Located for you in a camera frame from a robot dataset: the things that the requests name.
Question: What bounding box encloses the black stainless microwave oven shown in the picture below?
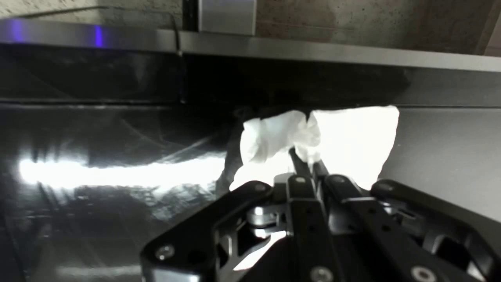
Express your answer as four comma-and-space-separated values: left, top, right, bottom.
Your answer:
0, 19, 499, 282

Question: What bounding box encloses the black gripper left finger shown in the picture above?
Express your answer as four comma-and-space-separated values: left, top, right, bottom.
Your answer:
139, 155, 327, 282

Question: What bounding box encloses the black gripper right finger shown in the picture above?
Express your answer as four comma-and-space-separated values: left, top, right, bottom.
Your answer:
313, 163, 501, 282

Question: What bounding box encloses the white cleaning cloth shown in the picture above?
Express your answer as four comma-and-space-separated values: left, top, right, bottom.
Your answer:
228, 105, 399, 191

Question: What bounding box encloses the white wall outlet plate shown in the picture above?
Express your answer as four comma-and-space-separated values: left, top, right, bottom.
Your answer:
197, 0, 258, 36

